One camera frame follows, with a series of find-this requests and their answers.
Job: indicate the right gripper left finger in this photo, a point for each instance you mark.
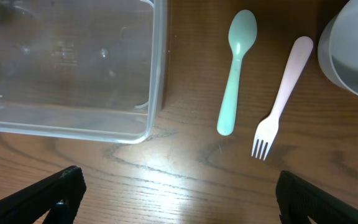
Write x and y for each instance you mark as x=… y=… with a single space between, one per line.
x=58 y=197

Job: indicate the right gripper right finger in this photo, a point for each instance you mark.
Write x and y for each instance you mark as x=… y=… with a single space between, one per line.
x=302 y=202

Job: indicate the clear plastic container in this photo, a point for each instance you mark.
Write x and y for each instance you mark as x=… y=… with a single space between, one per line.
x=82 y=69

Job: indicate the grey plastic bowl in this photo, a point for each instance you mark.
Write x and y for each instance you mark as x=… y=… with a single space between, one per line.
x=338 y=48

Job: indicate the pink plastic fork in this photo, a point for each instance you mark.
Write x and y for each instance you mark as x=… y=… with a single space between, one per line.
x=267 y=129

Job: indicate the mint green plastic spoon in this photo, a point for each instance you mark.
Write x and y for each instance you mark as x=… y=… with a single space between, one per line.
x=242 y=35

